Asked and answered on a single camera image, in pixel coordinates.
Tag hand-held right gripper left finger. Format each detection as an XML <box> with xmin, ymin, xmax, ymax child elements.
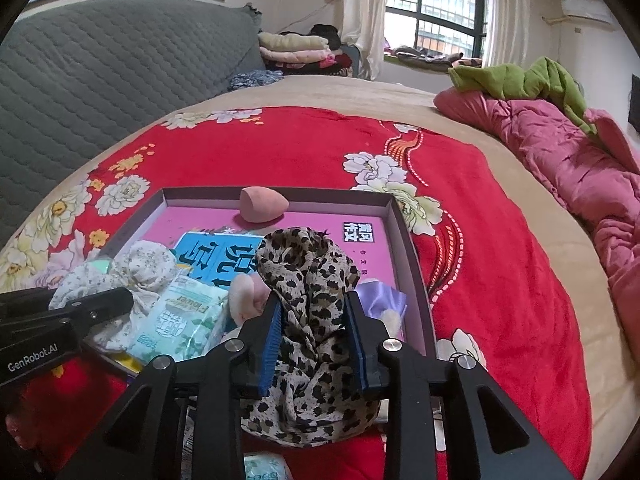
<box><xmin>57</xmin><ymin>290</ymin><xmax>283</xmax><ymax>480</ymax></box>

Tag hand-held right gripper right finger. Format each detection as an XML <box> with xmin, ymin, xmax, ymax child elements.
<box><xmin>344</xmin><ymin>290</ymin><xmax>576</xmax><ymax>480</ymax></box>

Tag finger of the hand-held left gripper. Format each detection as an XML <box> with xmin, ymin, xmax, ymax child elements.
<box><xmin>47</xmin><ymin>287</ymin><xmax>136</xmax><ymax>336</ymax></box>
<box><xmin>0</xmin><ymin>287</ymin><xmax>58</xmax><ymax>313</ymax></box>

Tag plush bear purple dress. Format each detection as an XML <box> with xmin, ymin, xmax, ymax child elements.
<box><xmin>356</xmin><ymin>281</ymin><xmax>410</xmax><ymax>337</ymax></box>

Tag white floral cloth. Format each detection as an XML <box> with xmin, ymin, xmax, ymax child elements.
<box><xmin>50</xmin><ymin>240</ymin><xmax>182</xmax><ymax>353</ymax></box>

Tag green tissue pack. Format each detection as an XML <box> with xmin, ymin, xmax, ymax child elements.
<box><xmin>243</xmin><ymin>451</ymin><xmax>294</xmax><ymax>480</ymax></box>
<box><xmin>125</xmin><ymin>274</ymin><xmax>232</xmax><ymax>367</ymax></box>

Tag leopard print cloth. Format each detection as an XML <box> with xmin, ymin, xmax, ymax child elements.
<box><xmin>239</xmin><ymin>226</ymin><xmax>385</xmax><ymax>448</ymax></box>

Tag pink makeup sponge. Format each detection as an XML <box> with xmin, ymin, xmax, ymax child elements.
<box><xmin>239</xmin><ymin>186</ymin><xmax>291</xmax><ymax>224</ymax></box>

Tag pink workbook blue title panel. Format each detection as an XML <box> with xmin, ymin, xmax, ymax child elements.
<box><xmin>160</xmin><ymin>204</ymin><xmax>401</xmax><ymax>311</ymax></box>

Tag red floral blanket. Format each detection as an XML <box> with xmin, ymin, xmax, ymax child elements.
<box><xmin>0</xmin><ymin>105</ymin><xmax>593</xmax><ymax>480</ymax></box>

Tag grey quilted headboard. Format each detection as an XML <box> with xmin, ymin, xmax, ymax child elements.
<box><xmin>0</xmin><ymin>4</ymin><xmax>266</xmax><ymax>241</ymax></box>

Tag blue patterned cloth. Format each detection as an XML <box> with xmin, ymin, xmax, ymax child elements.
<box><xmin>227</xmin><ymin>69</ymin><xmax>286</xmax><ymax>92</ymax></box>

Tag pink quilt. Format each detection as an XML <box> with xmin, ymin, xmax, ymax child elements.
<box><xmin>432</xmin><ymin>87</ymin><xmax>640</xmax><ymax>386</ymax></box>

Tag dark cloths on windowsill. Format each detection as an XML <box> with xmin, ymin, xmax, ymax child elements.
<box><xmin>385</xmin><ymin>46</ymin><xmax>483</xmax><ymax>72</ymax></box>

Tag stack of folded clothes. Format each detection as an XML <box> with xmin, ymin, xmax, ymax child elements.
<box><xmin>257</xmin><ymin>24</ymin><xmax>358</xmax><ymax>78</ymax></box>

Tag green blanket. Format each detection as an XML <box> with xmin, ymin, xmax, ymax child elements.
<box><xmin>447</xmin><ymin>56</ymin><xmax>598</xmax><ymax>133</ymax></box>

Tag white curtain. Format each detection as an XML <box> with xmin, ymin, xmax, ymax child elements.
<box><xmin>340</xmin><ymin>0</ymin><xmax>387</xmax><ymax>81</ymax></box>
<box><xmin>486</xmin><ymin>0</ymin><xmax>531</xmax><ymax>68</ymax></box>

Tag white air conditioner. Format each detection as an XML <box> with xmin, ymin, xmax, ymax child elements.
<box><xmin>560</xmin><ymin>0</ymin><xmax>615</xmax><ymax>26</ymax></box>

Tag black wall television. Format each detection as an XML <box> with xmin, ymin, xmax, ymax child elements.
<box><xmin>627</xmin><ymin>74</ymin><xmax>640</xmax><ymax>136</ymax></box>

